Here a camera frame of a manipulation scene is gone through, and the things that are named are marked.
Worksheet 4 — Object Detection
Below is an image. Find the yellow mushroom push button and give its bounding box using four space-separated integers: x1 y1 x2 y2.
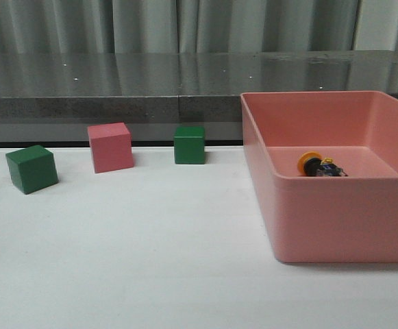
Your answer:
297 151 348 177

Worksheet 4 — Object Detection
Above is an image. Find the green wooden cube right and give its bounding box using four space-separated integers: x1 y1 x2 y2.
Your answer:
173 126 206 165

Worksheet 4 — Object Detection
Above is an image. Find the green wooden cube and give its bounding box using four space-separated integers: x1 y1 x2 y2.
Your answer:
5 145 58 194
173 126 206 165

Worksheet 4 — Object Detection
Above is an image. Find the pink wooden cube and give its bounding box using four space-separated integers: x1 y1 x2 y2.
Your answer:
87 122 134 173

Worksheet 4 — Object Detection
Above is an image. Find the green wooden cube left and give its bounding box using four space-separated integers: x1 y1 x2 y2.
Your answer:
5 145 58 194

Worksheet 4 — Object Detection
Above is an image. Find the pink plastic bin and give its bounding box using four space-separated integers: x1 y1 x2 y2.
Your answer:
240 91 398 263

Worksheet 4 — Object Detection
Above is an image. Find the grey stone counter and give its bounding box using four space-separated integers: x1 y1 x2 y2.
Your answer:
0 50 398 147

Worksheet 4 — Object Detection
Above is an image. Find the grey curtain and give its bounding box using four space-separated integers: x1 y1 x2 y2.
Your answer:
0 1 398 53

